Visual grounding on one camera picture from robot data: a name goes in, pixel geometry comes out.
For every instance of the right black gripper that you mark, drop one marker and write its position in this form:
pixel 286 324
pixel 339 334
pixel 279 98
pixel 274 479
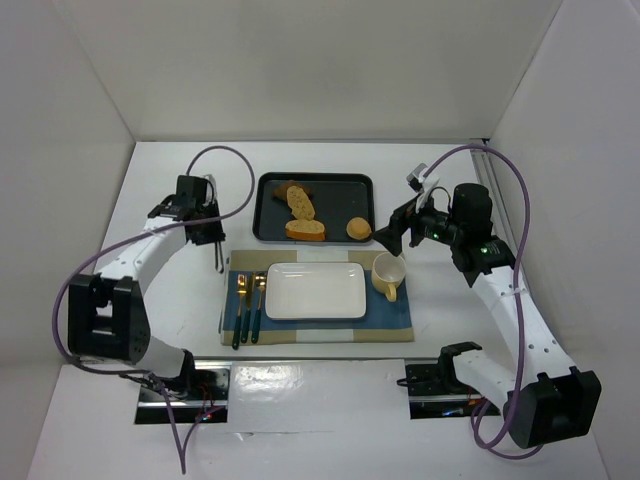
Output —
pixel 400 225

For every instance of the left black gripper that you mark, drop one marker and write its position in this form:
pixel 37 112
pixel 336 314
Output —
pixel 211 235

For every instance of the metal tongs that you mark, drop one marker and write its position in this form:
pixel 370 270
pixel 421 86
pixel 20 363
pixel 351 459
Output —
pixel 216 228

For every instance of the long bread slice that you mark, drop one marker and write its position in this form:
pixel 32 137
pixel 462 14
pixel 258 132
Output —
pixel 300 204

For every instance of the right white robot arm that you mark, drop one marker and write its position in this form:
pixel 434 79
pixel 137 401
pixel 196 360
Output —
pixel 547 398

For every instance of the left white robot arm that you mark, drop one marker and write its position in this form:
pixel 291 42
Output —
pixel 107 317

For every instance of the dark brown bread piece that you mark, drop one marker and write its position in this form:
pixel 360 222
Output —
pixel 280 192

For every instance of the orange crust bread slice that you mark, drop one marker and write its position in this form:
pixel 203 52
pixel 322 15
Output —
pixel 305 230

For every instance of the round bun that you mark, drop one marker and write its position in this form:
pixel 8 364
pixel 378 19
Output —
pixel 358 229

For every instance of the yellow mug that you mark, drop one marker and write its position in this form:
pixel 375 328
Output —
pixel 387 274

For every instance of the black baking tray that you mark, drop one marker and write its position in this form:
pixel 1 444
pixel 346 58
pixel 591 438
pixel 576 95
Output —
pixel 336 197

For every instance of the blue beige placemat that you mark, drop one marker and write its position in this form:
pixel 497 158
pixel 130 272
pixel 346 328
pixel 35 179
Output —
pixel 384 322

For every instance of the white rectangular plate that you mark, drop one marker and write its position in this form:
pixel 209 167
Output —
pixel 315 291

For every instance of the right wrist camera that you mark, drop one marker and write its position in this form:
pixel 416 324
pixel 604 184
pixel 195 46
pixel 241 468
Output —
pixel 422 183

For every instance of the gold fork green handle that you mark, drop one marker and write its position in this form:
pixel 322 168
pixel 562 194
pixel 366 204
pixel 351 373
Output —
pixel 241 290

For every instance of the gold knife green handle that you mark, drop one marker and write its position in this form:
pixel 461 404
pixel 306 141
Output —
pixel 248 304

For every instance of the aluminium rail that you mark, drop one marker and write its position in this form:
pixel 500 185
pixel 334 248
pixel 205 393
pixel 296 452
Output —
pixel 485 172

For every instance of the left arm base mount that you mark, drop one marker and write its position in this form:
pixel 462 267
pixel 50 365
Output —
pixel 206 395

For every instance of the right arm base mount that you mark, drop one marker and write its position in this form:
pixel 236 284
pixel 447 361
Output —
pixel 430 398

